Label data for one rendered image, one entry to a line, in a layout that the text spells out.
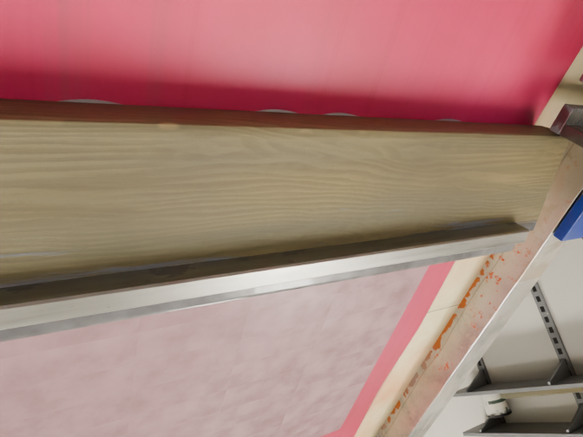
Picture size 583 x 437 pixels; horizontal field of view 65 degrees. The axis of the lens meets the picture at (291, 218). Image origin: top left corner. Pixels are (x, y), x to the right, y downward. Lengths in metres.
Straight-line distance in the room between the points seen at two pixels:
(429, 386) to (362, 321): 0.18
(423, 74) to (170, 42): 0.15
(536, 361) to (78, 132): 2.56
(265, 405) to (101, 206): 0.30
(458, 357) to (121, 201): 0.42
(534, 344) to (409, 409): 2.05
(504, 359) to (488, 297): 2.27
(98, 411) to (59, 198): 0.20
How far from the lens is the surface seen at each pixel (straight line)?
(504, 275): 0.48
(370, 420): 0.63
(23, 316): 0.20
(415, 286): 0.43
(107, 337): 0.30
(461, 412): 3.08
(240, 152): 0.20
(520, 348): 2.68
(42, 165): 0.18
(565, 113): 0.36
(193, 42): 0.21
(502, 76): 0.34
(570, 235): 0.45
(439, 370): 0.56
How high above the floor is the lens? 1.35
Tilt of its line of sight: 17 degrees down
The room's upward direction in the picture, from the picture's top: 165 degrees clockwise
